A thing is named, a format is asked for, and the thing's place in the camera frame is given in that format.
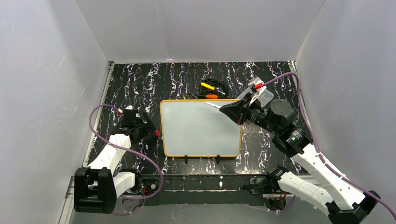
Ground white marker pen red ends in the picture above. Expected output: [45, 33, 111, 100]
[205, 101, 221, 109]

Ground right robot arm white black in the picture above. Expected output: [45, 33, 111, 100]
[219, 93, 378, 224]

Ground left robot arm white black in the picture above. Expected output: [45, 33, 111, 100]
[74, 105, 159, 214]

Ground clear plastic screw box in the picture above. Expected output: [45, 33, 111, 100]
[236, 86, 274, 107]

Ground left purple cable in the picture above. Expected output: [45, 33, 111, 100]
[89, 104, 164, 217]

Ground purple cable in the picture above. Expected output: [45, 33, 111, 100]
[89, 104, 164, 217]
[255, 72, 396, 214]

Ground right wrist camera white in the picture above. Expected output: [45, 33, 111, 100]
[247, 77, 265, 105]

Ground orange handled tool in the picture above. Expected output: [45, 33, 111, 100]
[205, 94, 219, 99]

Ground yellow handled tool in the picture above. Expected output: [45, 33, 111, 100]
[200, 82, 215, 91]

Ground whiteboard with yellow frame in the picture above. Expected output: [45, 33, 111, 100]
[160, 99, 242, 158]

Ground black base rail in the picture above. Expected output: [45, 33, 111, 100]
[145, 175, 293, 209]

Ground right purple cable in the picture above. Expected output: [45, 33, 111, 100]
[255, 72, 396, 214]

